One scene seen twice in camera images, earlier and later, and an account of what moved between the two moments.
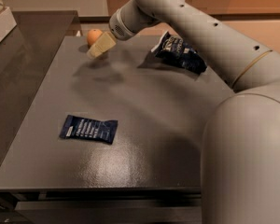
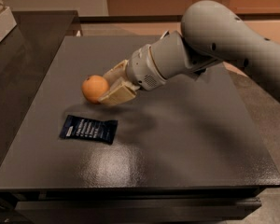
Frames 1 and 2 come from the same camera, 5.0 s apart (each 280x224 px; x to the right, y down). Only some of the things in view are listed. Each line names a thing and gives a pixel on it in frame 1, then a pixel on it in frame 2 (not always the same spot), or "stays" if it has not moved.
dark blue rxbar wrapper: [89, 129] stays
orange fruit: [92, 35] → [93, 87]
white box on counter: [2, 27] stays
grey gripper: [119, 27] → [140, 66]
